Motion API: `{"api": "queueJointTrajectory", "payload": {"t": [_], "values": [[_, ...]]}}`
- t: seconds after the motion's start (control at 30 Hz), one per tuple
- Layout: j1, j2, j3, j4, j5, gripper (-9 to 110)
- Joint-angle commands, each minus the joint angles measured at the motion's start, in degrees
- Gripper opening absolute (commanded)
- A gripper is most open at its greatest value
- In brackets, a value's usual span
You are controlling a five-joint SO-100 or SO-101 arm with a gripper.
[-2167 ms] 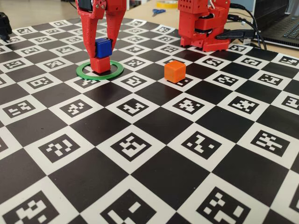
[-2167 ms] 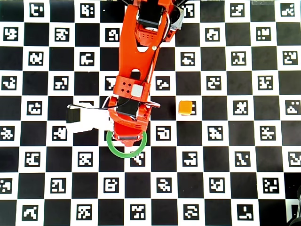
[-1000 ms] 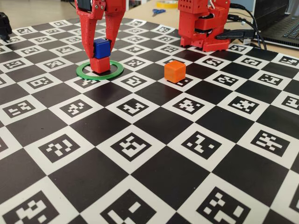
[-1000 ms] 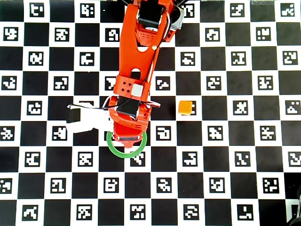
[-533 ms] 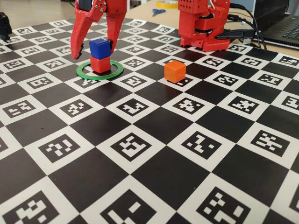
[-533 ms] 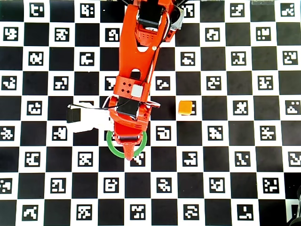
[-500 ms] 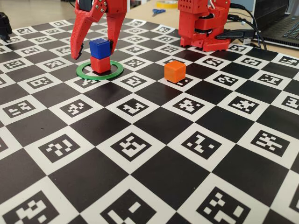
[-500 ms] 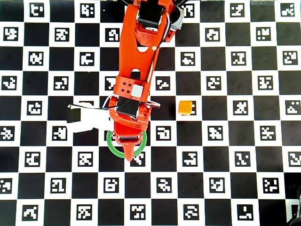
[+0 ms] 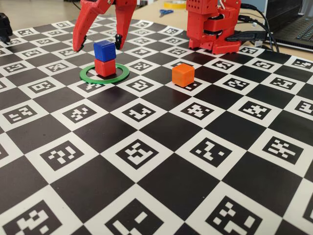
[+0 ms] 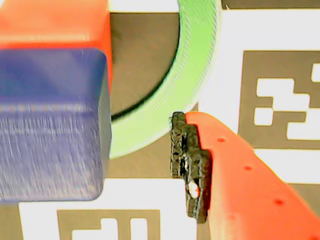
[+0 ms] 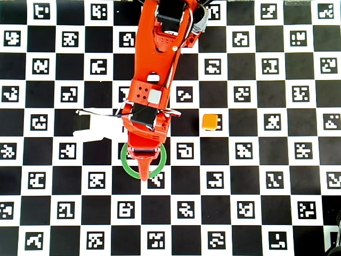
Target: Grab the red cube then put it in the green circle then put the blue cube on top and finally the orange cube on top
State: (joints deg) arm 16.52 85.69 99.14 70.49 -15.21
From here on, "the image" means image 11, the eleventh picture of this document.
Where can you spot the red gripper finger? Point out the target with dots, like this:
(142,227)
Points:
(144,168)

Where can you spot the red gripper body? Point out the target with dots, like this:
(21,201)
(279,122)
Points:
(144,150)

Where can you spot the orange cube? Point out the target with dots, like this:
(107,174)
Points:
(210,122)

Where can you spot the small grey square box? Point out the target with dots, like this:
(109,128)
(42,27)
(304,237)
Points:
(154,96)

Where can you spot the checkerboard marker mat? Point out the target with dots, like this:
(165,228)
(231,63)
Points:
(80,162)

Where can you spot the grey tape wrap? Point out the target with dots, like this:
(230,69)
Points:
(201,22)

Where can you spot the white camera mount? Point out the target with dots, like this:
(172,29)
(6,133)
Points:
(106,128)

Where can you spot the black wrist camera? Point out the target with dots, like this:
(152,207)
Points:
(82,122)

